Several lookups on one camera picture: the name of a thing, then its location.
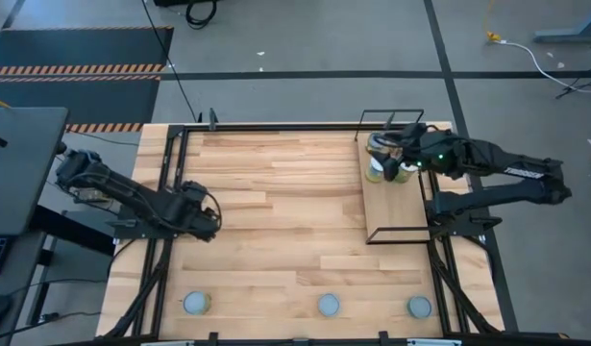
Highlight tin can green label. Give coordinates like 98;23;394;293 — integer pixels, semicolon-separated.
406;295;433;321

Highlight black hazard striped mat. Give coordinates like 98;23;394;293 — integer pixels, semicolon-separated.
0;26;175;135

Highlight wooden shelf with metal frame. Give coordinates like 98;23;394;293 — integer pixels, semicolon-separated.
354;109;431;245

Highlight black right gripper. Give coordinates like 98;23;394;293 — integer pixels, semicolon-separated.
370;122;457;184

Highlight olive orange label can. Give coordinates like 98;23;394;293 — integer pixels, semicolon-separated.
394;161;420;185

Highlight mushroom pieces label can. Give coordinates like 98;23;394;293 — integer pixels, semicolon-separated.
317;293;341;318

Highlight carrots label can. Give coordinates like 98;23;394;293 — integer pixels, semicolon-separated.
364;156;386;185

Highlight black desk leg frame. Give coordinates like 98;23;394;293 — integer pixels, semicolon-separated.
25;204;117;328

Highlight coiled black cable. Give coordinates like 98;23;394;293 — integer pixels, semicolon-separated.
185;0;218;30

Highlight dark grey desk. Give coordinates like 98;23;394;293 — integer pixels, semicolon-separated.
0;106;70;237

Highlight green leafy label can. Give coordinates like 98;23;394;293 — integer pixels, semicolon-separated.
365;132;398;156

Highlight black aluminium table frame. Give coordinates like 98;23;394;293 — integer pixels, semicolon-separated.
96;121;506;346

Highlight long thin black cable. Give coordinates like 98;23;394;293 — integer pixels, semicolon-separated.
139;0;203;124

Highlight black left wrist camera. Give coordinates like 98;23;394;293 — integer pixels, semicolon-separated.
180;180;210;203

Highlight blue-grey table leg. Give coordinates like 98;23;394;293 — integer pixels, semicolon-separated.
533;5;591;45

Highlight tangled black cables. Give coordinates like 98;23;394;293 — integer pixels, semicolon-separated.
555;71;591;101

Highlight white cable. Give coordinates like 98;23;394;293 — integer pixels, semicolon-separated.
496;38;591;97

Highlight tin can yellow label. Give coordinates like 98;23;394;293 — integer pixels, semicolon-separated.
182;290;212;316

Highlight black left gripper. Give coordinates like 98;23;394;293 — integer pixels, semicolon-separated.
167;189;223;241

